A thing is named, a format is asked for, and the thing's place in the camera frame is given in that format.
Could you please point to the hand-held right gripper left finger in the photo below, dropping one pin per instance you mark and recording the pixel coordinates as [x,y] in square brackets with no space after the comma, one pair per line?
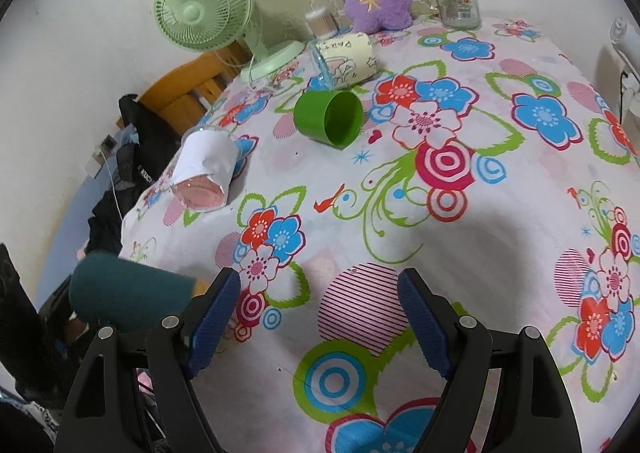
[215,323]

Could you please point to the wall socket with plug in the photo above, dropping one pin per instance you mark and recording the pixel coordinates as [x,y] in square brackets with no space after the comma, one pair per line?
[100,158]

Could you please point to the dark teal cloth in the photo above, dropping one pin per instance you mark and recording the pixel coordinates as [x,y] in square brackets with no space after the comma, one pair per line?
[125,293]

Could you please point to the clear cup with cream print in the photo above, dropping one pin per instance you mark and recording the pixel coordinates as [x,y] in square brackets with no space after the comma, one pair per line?
[350,58]

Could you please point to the green desk fan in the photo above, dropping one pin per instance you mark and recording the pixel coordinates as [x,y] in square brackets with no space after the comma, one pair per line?
[192,10]

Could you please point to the green plastic cup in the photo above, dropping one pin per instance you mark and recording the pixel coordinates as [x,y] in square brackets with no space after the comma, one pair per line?
[312,115]

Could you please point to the white wall device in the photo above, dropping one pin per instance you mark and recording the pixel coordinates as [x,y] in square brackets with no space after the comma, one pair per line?
[627,58]

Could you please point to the wooden chair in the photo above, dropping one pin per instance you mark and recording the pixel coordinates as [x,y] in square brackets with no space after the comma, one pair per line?
[175,88]

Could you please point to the cotton swab container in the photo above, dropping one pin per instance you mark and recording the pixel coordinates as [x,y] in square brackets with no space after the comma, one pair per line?
[320,23]

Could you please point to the white paper-wrapped pink cup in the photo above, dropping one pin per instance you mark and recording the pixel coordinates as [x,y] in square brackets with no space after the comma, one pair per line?
[205,158]

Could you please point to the floral printed bedsheet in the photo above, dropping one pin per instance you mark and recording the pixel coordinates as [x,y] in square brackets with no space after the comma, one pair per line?
[475,243]

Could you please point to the black clothing pile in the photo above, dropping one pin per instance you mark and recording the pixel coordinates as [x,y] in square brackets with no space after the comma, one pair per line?
[145,143]

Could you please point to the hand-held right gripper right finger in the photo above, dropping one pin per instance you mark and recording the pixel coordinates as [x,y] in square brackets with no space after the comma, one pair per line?
[425,328]

